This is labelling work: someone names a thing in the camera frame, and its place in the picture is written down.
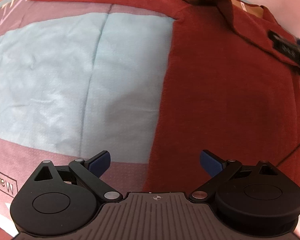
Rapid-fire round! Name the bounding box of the blue and mauve bedsheet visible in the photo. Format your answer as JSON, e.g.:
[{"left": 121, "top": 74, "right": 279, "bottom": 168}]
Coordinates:
[{"left": 0, "top": 0, "right": 300, "bottom": 240}]

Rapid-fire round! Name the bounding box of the dark red knit sweater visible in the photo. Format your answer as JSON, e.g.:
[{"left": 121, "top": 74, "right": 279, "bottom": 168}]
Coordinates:
[{"left": 33, "top": 0, "right": 300, "bottom": 192}]

